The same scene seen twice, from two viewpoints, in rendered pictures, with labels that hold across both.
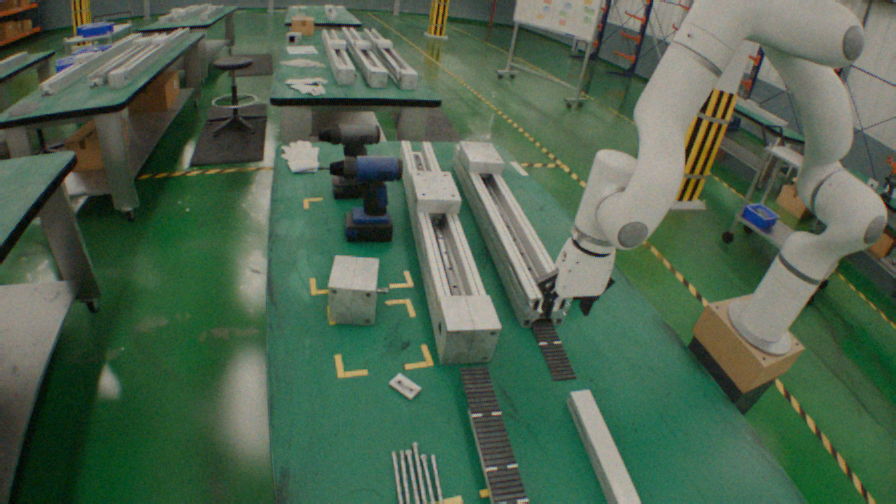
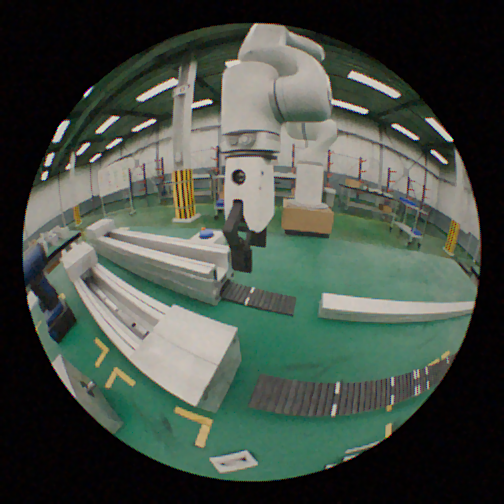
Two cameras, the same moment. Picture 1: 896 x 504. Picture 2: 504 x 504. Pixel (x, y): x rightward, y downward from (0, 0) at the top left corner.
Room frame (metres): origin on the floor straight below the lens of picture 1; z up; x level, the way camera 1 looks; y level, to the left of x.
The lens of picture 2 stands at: (0.50, -0.04, 1.03)
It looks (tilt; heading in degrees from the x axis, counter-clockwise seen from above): 29 degrees down; 304
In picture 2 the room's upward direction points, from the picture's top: straight up
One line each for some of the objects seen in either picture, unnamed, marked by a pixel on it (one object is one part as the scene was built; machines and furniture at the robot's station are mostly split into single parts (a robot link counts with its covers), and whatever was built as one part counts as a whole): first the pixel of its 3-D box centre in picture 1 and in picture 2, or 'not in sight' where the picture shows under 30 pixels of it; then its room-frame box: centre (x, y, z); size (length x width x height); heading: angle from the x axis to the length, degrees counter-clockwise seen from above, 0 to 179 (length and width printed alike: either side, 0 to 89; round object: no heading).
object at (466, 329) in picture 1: (471, 329); (196, 357); (0.60, -0.07, 0.83); 0.12 x 0.09 x 0.10; 106
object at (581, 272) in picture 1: (584, 263); (251, 186); (0.64, -0.24, 1.00); 0.10 x 0.07 x 0.11; 106
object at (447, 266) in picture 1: (431, 211); (85, 277); (1.03, 0.06, 0.82); 0.80 x 0.10 x 0.09; 16
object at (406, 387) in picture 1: (405, 386); (233, 461); (0.47, 0.03, 0.78); 0.05 x 0.03 x 0.01; 61
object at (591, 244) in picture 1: (594, 235); (250, 146); (0.64, -0.24, 1.06); 0.09 x 0.08 x 0.03; 106
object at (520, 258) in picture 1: (497, 213); (124, 248); (1.08, -0.12, 0.82); 0.80 x 0.10 x 0.09; 16
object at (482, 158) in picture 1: (479, 160); (100, 230); (1.32, -0.05, 0.87); 0.16 x 0.11 x 0.07; 16
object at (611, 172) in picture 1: (611, 195); (253, 99); (0.63, -0.25, 1.14); 0.09 x 0.08 x 0.13; 7
